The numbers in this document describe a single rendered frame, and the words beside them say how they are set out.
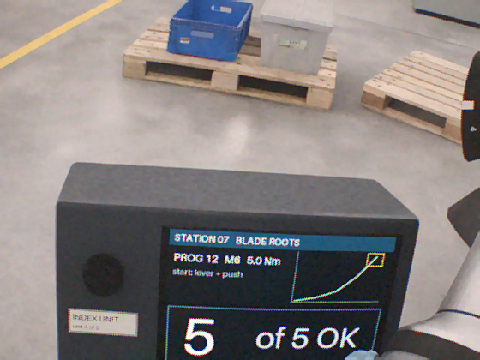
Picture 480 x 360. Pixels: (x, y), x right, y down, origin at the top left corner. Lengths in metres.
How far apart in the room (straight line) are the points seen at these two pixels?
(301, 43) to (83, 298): 3.42
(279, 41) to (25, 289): 2.15
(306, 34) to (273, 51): 0.21
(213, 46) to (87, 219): 3.47
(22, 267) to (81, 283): 1.97
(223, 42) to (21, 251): 1.89
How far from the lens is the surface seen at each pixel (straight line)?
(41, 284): 2.38
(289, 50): 3.87
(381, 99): 3.97
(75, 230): 0.47
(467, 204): 1.14
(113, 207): 0.46
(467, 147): 1.39
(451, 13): 6.61
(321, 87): 3.80
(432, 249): 2.87
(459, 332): 0.35
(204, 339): 0.50
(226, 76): 3.84
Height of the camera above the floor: 1.50
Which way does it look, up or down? 30 degrees down
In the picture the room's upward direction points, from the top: 8 degrees clockwise
